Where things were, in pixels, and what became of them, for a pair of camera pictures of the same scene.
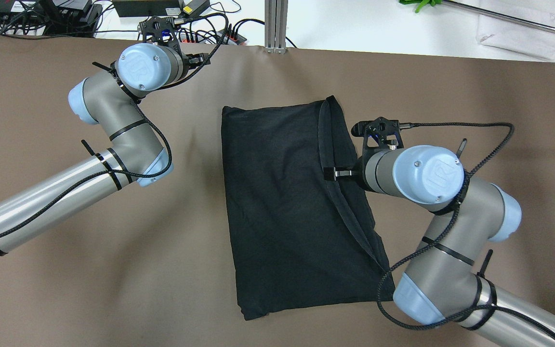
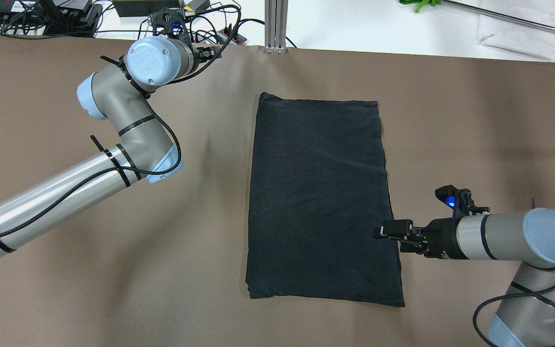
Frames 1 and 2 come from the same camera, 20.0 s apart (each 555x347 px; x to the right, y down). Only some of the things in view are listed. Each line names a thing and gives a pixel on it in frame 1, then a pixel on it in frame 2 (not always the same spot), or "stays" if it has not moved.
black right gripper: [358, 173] -> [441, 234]
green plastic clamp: [422, 3] stays
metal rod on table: [514, 18] stays
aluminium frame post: [276, 18] stays
